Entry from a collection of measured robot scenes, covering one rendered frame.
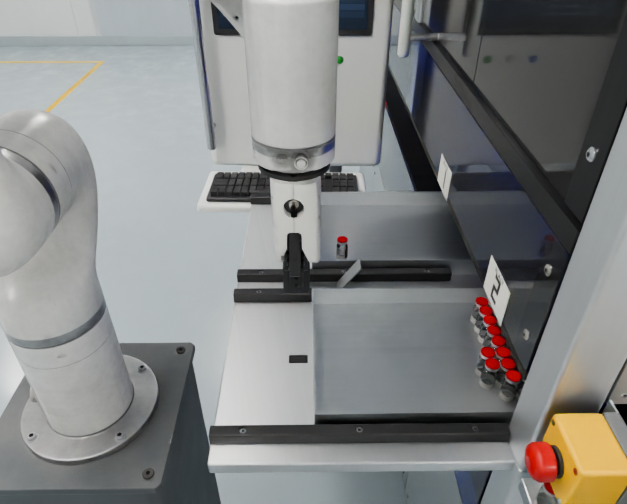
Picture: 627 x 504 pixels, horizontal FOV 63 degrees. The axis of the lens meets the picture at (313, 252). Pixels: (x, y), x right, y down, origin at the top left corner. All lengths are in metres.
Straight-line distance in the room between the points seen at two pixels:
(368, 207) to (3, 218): 0.83
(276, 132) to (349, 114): 1.00
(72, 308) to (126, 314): 1.67
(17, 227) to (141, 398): 0.37
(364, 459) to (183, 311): 1.64
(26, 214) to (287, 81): 0.27
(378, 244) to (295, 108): 0.63
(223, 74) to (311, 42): 1.01
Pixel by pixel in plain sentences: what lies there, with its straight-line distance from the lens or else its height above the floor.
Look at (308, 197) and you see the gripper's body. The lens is 0.51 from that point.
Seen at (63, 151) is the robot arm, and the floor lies 1.25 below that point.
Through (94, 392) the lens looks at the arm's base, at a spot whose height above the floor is 0.95.
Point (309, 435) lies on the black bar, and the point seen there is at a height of 0.90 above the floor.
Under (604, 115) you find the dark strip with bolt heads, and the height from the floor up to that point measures 1.32.
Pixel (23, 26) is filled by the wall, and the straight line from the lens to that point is 6.79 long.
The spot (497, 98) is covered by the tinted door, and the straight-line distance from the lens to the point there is 0.83.
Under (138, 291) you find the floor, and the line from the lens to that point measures 2.43.
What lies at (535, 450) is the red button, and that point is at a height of 1.01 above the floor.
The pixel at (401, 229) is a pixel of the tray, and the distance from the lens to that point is 1.12.
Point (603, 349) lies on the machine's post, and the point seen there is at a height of 1.11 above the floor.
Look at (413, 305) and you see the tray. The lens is 0.93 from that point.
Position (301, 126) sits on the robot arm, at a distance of 0.48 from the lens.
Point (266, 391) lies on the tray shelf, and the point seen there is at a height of 0.88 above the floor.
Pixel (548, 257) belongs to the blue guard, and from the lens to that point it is 0.63.
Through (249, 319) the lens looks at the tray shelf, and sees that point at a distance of 0.90.
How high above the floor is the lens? 1.49
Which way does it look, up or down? 36 degrees down
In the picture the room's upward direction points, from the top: straight up
